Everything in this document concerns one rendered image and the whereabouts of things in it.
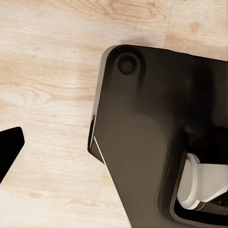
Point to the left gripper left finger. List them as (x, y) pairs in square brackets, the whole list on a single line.
[(11, 142)]

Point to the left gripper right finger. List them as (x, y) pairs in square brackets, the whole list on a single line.
[(220, 140)]

